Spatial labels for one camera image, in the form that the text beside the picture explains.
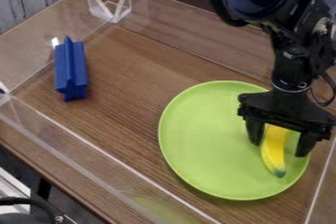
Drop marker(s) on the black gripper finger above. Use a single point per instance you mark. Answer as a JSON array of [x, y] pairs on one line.
[[255, 130], [306, 144]]

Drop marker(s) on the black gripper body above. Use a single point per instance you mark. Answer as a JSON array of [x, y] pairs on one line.
[[289, 110]]

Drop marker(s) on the yellow toy banana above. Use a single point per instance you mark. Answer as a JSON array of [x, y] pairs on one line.
[[274, 150]]

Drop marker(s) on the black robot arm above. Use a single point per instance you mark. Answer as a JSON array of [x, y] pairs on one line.
[[302, 27]]

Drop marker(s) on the green round plate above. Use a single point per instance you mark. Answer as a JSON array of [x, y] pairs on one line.
[[207, 149]]

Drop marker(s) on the blue plastic block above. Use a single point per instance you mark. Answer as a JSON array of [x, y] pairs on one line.
[[71, 76]]

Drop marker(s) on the black device with knob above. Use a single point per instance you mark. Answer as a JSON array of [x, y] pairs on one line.
[[17, 214]]

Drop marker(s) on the clear acrylic enclosure wall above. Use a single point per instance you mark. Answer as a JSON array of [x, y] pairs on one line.
[[94, 145]]

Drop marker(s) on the clear acrylic corner bracket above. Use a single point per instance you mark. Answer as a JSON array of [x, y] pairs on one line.
[[110, 11]]

